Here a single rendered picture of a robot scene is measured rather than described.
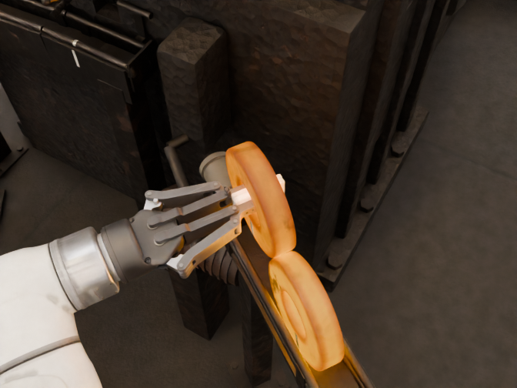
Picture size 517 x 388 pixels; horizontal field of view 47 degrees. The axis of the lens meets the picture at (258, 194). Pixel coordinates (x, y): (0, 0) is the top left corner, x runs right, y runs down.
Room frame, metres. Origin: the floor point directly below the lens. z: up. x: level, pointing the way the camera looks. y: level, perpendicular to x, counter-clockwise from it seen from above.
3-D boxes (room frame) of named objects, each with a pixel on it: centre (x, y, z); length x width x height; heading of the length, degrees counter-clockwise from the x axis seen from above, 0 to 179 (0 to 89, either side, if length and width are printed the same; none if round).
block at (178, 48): (0.74, 0.11, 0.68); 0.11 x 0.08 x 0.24; 150
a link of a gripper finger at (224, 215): (0.38, 0.08, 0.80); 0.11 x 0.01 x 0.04; 114
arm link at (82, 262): (0.33, 0.21, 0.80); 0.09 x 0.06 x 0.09; 25
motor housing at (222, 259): (0.56, 0.10, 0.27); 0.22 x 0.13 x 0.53; 60
